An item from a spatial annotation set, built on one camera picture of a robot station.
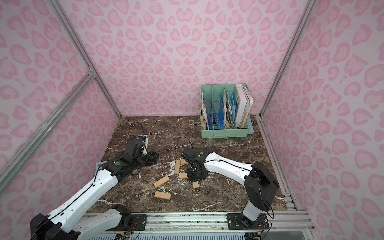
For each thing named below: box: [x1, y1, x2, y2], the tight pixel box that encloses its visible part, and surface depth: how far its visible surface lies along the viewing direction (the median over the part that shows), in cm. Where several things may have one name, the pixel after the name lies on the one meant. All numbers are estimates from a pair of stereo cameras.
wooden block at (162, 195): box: [154, 191, 172, 200], surface depth 84 cm
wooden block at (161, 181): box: [153, 175, 170, 188], surface depth 88 cm
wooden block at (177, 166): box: [175, 159, 181, 174], surface depth 95 cm
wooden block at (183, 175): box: [179, 173, 188, 179], surface depth 90 cm
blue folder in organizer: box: [215, 95, 225, 129], surface depth 116 cm
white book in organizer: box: [235, 84, 250, 129], surface depth 99 cm
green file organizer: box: [199, 84, 250, 139], surface depth 105 cm
